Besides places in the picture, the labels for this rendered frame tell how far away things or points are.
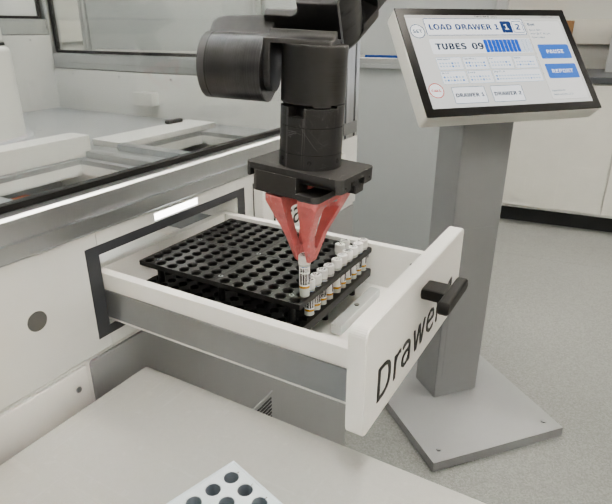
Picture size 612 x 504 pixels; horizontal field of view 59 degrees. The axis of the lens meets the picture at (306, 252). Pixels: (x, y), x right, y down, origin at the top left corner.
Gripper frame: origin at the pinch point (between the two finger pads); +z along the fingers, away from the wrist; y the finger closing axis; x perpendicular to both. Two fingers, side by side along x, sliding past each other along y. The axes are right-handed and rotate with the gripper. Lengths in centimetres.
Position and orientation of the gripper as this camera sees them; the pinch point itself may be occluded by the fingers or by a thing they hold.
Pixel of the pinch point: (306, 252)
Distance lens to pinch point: 53.9
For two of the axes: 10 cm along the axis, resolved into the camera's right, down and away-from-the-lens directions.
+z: -0.4, 9.1, 4.2
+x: -5.4, 3.3, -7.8
